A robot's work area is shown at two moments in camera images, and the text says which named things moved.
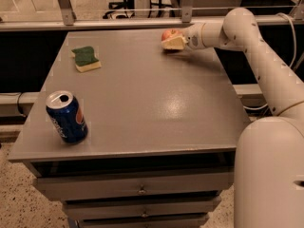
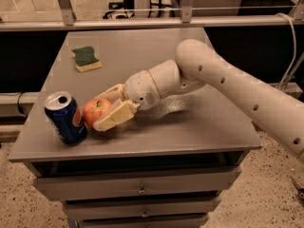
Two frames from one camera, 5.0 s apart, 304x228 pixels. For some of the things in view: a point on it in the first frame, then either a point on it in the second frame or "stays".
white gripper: (192, 37) → (139, 88)
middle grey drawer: (121, 209) stays
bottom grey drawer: (159, 220) stays
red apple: (171, 34) → (94, 109)
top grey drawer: (77, 187) stays
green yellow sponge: (85, 60) stays
